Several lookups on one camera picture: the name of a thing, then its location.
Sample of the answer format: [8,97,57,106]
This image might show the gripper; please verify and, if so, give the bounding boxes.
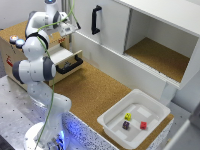
[59,21,81,38]

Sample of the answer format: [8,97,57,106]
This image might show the blue button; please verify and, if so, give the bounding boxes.
[15,38,26,49]

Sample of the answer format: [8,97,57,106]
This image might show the red button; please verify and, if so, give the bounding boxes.
[9,34,20,44]

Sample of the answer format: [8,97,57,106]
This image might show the wooden drawer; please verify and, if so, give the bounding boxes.
[47,45,84,86]

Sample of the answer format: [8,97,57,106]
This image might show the white sliding door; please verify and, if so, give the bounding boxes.
[71,0,132,56]

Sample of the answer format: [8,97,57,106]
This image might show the wooden drawer box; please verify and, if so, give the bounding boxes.
[0,20,73,92]

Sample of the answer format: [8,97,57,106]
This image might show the white cabinet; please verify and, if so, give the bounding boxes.
[71,0,200,108]

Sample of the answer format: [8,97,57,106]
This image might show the yellow block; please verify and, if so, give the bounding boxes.
[124,112,133,122]

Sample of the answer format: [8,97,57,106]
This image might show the purple block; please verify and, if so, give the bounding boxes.
[121,120,131,131]

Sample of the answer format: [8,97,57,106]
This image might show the pink block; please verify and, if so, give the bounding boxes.
[139,121,148,131]

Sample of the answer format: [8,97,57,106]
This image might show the white plastic box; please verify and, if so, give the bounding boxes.
[96,88,172,150]

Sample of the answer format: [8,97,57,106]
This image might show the black door handle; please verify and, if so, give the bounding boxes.
[91,4,103,36]

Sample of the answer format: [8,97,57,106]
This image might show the black drawer handle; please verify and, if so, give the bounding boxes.
[55,54,85,75]

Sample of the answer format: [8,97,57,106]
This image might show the green cable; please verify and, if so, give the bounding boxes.
[33,0,82,150]

